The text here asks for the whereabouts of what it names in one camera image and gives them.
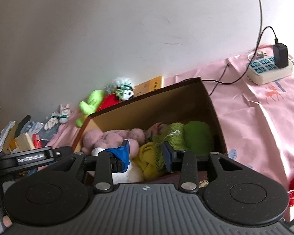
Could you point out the white plug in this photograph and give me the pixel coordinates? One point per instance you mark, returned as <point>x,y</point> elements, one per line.
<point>257,55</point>

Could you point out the yellow flat box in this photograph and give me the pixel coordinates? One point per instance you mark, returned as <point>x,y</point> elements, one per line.
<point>149,85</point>

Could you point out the light blue plastic bag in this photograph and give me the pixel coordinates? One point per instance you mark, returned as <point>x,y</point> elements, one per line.
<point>35,126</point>

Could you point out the white power strip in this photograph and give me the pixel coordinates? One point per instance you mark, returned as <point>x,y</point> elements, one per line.
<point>269,72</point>

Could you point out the red packet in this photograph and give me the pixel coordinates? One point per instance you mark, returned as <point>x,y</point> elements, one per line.
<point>37,140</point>

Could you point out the lime green plush toy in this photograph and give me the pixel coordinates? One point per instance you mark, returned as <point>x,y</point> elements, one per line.
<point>198,135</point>

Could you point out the fluffy panda plush toy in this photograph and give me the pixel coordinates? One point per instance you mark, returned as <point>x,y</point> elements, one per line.
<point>122,88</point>

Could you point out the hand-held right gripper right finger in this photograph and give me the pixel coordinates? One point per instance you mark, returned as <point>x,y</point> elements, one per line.
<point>167,160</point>

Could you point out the brown cardboard box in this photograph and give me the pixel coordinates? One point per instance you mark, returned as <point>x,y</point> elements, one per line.
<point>161,105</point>

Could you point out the dark green item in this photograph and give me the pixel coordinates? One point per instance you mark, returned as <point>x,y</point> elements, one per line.
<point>23,123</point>

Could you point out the pink grey soft cloth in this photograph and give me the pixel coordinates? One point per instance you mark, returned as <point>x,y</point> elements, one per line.
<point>158,129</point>

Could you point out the white sock bundle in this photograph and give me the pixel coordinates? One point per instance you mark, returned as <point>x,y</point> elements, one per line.
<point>63,112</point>
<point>52,121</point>

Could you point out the yellow knitted item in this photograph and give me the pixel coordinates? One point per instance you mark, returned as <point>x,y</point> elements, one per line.
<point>147,159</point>

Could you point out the stack of papers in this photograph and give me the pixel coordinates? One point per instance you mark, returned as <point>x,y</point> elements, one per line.
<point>3,137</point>

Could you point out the person's left hand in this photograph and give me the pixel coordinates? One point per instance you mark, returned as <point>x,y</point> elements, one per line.
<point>6,222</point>

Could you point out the black charger adapter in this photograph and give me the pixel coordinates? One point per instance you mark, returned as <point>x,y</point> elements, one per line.
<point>280,55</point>

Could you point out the light green knitted item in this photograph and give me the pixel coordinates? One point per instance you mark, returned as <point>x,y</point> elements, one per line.
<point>172,133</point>

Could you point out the red plush toy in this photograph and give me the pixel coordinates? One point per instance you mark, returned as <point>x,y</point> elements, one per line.
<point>109,101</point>

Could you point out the pink bed sheet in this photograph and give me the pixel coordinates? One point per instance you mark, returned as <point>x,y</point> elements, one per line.
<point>247,127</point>

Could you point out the pink teddy bear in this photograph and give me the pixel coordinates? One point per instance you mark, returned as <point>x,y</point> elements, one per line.
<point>105,138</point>

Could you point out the white plush toy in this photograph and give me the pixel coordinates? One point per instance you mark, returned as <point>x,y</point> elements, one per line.
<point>133,173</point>

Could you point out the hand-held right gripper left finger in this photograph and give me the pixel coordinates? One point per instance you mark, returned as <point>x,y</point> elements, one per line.
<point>121,156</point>

